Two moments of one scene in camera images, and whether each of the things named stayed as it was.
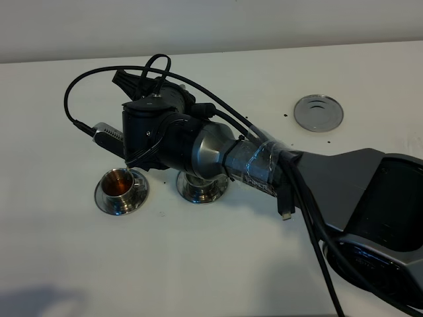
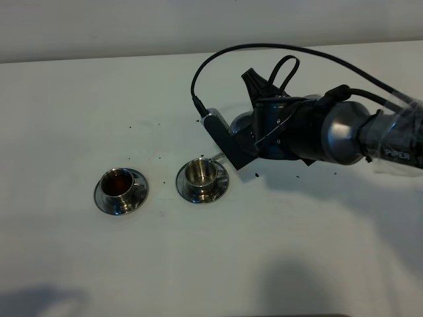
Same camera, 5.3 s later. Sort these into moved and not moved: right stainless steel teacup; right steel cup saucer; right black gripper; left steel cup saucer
Moved: right black gripper
Not moved: left steel cup saucer; right steel cup saucer; right stainless steel teacup
